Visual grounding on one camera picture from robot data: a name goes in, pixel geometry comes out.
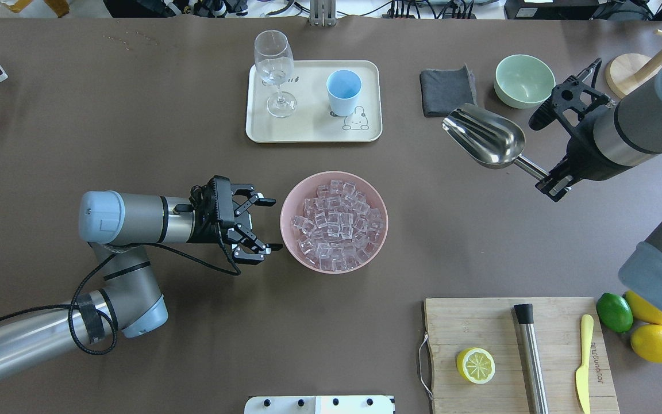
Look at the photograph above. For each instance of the green ceramic bowl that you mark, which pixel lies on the green ceramic bowl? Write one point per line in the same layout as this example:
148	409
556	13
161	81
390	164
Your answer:
523	81

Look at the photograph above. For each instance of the steel muddler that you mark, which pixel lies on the steel muddler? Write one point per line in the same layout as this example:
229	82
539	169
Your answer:
526	323

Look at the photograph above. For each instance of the light blue cup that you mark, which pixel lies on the light blue cup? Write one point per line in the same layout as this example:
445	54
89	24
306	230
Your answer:
344	87

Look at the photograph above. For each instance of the whole lemon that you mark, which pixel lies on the whole lemon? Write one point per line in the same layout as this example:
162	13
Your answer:
642	309
646	341

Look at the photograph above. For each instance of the metal ice scoop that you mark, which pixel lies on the metal ice scoop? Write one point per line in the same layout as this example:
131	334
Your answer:
490	139

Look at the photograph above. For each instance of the half lemon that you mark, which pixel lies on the half lemon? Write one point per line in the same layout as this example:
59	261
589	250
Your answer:
476	365

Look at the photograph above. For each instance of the whole lemon near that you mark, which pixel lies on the whole lemon near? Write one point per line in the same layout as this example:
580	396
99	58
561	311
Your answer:
646	341

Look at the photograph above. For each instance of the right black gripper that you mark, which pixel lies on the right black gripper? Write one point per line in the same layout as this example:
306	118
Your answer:
585	154

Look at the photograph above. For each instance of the bamboo cutting board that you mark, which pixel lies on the bamboo cutting board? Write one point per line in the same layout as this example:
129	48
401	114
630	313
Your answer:
567	334

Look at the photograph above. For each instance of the aluminium frame post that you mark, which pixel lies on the aluminium frame post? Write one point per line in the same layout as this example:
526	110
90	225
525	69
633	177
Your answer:
322	13

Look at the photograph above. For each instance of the pink bowl of ice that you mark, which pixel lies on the pink bowl of ice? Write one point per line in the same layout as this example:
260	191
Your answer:
333	222

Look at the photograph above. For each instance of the wooden cup tree stand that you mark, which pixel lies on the wooden cup tree stand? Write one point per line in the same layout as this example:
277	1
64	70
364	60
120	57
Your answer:
628	71

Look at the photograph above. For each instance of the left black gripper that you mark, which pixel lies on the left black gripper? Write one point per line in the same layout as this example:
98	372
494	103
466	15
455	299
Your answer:
243	221

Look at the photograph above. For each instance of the whole lemon far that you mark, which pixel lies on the whole lemon far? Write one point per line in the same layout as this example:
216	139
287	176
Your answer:
642	309

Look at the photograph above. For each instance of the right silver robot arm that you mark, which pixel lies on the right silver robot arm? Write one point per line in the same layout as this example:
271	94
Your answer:
609	142

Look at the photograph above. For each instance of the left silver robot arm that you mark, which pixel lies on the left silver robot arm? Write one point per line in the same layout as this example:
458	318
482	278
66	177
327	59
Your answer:
121	295

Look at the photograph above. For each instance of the clear wine glass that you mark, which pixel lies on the clear wine glass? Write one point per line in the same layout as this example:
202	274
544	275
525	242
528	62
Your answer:
274	64

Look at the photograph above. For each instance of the yellow plastic knife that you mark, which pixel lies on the yellow plastic knife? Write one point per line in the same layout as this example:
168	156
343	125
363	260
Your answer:
582	373

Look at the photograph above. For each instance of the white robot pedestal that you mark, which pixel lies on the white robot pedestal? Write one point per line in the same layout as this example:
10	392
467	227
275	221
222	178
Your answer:
367	403

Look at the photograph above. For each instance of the cream serving tray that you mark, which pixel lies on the cream serving tray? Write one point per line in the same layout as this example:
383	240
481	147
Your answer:
313	120

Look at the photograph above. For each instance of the green lime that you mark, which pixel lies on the green lime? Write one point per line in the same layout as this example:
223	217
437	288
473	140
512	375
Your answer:
614	312

